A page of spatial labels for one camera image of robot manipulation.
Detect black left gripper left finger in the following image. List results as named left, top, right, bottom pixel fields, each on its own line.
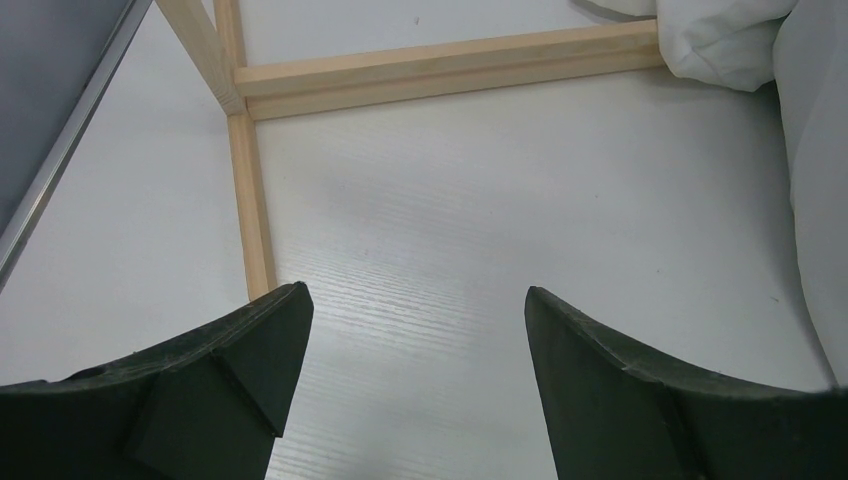
left=1, top=282, right=314, bottom=479

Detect wooden clothes rack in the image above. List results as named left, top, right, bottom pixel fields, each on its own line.
left=158, top=1, right=663, bottom=300

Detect white shorts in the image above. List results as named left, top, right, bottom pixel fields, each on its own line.
left=576, top=0, right=848, bottom=389

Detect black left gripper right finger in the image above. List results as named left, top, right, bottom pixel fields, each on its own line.
left=524, top=286, right=847, bottom=479

